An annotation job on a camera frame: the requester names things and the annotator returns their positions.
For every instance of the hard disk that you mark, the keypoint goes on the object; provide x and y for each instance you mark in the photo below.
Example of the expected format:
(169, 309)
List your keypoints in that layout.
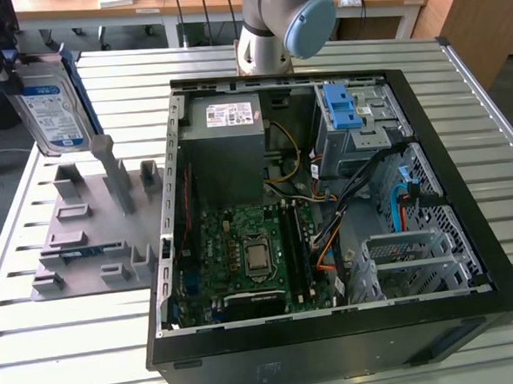
(51, 117)

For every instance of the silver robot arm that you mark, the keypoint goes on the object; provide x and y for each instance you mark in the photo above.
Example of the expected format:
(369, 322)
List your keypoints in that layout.
(265, 48)

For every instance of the metal disk bay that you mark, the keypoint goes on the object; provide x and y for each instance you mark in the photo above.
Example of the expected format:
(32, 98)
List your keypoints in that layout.
(417, 264)

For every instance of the grey parts rack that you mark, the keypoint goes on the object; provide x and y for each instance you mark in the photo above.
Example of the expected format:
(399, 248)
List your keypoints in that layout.
(98, 236)

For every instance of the RAM stick with blue label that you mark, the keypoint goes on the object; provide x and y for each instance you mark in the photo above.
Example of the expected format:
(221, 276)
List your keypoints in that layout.
(79, 254)

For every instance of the grey power supply unit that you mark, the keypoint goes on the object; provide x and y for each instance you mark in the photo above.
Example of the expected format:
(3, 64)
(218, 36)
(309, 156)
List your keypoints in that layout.
(224, 168)

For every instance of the green motherboard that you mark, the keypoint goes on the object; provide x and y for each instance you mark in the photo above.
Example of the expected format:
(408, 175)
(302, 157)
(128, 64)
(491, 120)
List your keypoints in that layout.
(218, 246)

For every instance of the silver CPU in socket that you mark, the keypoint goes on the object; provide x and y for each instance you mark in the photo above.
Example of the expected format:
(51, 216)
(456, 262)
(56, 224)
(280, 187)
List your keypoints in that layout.
(257, 257)

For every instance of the black RAM slot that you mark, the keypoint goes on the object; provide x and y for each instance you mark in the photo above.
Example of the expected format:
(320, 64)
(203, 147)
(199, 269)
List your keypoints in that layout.
(290, 251)

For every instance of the black graphics card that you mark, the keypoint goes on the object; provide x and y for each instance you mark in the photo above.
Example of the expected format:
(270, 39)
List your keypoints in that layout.
(254, 305)

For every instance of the blue plastic drive latch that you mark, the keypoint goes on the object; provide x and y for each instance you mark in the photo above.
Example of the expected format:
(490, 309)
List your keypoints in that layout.
(340, 108)

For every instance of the metal optical drive cage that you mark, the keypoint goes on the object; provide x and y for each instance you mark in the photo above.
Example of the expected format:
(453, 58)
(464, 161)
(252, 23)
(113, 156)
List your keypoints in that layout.
(345, 151)

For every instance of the black PC case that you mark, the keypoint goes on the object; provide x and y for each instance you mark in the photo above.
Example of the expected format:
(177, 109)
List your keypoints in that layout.
(293, 359)

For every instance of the wooden cabinet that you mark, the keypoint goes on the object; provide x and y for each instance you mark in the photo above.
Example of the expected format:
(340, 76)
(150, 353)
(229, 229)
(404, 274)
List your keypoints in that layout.
(481, 21)

